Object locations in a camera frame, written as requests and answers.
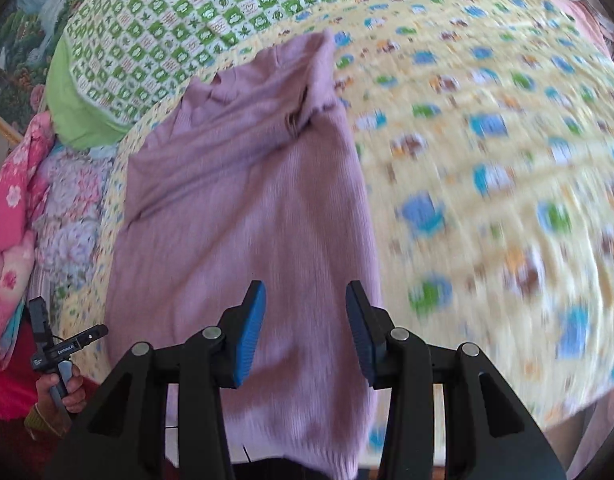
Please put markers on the person's left hand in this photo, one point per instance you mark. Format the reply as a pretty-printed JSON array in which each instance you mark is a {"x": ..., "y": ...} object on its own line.
[{"x": 73, "y": 395}]

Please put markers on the pink floral quilt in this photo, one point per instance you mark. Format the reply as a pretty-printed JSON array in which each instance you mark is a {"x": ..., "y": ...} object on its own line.
[{"x": 9, "y": 210}]

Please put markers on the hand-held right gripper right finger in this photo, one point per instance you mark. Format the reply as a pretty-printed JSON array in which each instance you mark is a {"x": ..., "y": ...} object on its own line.
[{"x": 358, "y": 332}]

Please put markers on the purple knit sweater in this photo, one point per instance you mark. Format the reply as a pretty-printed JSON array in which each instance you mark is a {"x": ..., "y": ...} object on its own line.
[{"x": 247, "y": 200}]

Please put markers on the pastel floral pillow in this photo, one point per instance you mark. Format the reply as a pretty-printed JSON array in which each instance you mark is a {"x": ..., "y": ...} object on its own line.
[{"x": 72, "y": 210}]

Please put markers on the yellow animal print bedsheet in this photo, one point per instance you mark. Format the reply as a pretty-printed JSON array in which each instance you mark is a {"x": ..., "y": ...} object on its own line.
[{"x": 487, "y": 170}]

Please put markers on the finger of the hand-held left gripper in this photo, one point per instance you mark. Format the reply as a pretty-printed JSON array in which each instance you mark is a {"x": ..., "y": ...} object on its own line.
[{"x": 92, "y": 334}]

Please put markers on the green checkered quilt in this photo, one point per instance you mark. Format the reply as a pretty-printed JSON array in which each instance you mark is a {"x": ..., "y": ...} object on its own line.
[{"x": 152, "y": 45}]

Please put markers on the pink printed cloth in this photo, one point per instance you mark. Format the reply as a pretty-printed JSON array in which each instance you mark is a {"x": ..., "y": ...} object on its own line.
[{"x": 582, "y": 5}]

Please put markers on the gold framed landscape painting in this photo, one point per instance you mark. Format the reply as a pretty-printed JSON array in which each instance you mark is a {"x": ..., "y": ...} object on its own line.
[{"x": 32, "y": 35}]

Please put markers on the purple striped cloth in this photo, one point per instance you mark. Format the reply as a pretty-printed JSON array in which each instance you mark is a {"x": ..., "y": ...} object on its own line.
[{"x": 37, "y": 285}]

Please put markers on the red cloth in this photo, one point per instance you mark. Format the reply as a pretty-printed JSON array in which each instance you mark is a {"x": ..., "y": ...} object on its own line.
[{"x": 7, "y": 390}]

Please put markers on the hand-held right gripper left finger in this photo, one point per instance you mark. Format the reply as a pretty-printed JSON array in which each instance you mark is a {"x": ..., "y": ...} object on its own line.
[{"x": 249, "y": 332}]

